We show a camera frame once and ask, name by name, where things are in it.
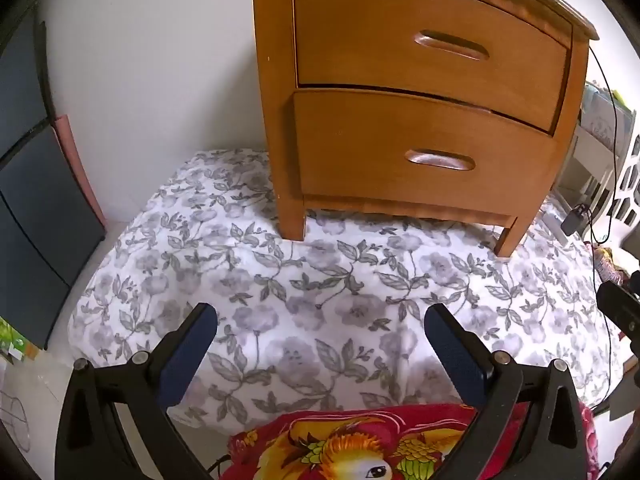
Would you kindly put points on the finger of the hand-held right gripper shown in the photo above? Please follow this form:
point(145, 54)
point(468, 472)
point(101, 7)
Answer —
point(617, 302)

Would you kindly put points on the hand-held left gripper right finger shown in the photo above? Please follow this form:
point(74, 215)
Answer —
point(457, 355)

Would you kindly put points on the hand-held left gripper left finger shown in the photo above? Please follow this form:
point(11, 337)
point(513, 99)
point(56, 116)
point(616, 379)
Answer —
point(192, 355)

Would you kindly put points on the wooden nightstand drawer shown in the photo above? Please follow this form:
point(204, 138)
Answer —
point(360, 150)
point(380, 25)

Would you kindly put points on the black charger adapter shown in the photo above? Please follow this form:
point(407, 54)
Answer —
point(574, 220)

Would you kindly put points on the white cutout rack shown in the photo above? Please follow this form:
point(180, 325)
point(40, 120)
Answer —
point(625, 180)

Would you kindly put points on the grey floral quilt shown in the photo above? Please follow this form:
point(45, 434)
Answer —
point(310, 300)

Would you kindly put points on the red floral printed blanket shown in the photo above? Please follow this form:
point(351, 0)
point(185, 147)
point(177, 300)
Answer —
point(320, 440)

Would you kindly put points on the green printed box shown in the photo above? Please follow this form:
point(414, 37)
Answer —
point(15, 340)

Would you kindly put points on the dark folding panel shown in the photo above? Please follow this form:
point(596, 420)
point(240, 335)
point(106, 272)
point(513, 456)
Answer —
point(40, 200)

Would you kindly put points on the pink foam mat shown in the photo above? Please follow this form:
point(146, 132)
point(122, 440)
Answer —
point(75, 160)

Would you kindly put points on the wooden nightstand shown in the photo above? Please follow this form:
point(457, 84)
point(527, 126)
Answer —
point(275, 110)

